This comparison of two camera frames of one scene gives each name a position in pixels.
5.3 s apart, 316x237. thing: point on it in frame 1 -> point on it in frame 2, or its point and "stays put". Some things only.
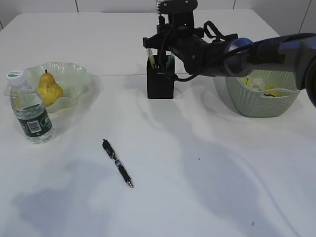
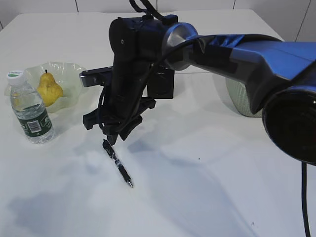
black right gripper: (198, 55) -> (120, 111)
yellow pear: (49, 91) stays put
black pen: (112, 154) stays put
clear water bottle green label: (29, 106) stays put
